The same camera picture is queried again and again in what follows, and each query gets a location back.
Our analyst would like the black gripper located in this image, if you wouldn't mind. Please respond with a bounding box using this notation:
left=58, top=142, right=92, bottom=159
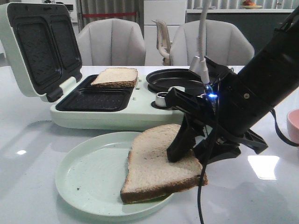
left=165, top=56, right=269, bottom=163

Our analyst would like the bread slice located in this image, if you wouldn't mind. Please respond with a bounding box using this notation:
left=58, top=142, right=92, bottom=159
left=91, top=68, right=138, bottom=88
left=120, top=124, right=202, bottom=203

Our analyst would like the pink bowl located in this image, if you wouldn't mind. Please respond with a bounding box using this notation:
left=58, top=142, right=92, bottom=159
left=287, top=109, right=299, bottom=143

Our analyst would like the mint green breakfast maker lid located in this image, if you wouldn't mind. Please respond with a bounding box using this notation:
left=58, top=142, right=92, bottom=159
left=0, top=2, right=82, bottom=102

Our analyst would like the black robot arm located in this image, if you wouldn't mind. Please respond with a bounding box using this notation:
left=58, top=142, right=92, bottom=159
left=165, top=9, right=299, bottom=163

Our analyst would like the mint green breakfast maker base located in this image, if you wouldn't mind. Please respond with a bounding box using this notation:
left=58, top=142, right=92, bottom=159
left=50, top=74, right=183, bottom=131

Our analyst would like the left silver control knob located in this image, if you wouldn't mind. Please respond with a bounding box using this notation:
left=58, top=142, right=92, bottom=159
left=155, top=92, right=168, bottom=108

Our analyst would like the black round frying pan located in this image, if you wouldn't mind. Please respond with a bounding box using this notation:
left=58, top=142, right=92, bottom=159
left=146, top=68, right=204, bottom=95

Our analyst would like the beige office chair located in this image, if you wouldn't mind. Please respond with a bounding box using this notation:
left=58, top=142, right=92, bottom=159
left=152, top=19, right=171, bottom=66

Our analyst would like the right grey upholstered chair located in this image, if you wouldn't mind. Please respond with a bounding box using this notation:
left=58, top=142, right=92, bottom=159
left=170, top=20, right=255, bottom=66

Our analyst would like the grey upholstered chair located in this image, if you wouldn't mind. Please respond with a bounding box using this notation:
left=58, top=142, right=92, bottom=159
left=170, top=20, right=255, bottom=66
left=77, top=18, right=146, bottom=66

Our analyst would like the mint green round plate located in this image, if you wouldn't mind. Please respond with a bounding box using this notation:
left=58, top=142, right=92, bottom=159
left=55, top=132, right=173, bottom=222

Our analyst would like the white cabinet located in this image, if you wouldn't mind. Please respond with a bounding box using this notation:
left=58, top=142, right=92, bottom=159
left=143, top=0, right=187, bottom=66

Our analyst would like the left grey upholstered chair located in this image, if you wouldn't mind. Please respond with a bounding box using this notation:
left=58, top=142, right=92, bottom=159
left=77, top=18, right=146, bottom=66

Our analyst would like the dark grey counter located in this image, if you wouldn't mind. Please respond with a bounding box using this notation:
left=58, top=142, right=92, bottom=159
left=186, top=8, right=299, bottom=66

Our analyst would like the fruit plate on counter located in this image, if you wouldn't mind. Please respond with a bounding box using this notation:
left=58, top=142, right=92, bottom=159
left=241, top=0, right=263, bottom=9

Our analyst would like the white cable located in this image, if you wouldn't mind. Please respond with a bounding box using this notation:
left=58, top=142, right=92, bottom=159
left=189, top=0, right=213, bottom=84

